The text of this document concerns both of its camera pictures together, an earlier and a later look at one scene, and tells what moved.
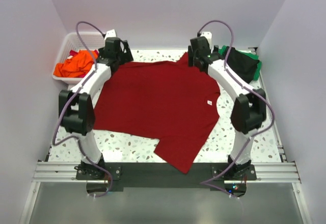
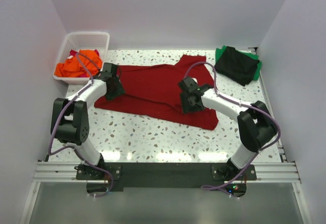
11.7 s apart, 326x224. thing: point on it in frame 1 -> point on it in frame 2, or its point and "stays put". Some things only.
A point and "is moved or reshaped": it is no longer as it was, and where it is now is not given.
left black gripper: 126,52 -> 114,88
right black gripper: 190,56 -> 190,104
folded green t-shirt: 222,50 stays put
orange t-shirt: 79,64 stays put
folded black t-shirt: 242,65 stays put
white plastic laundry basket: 93,40 stays put
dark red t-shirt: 171,100 is moved or reshaped
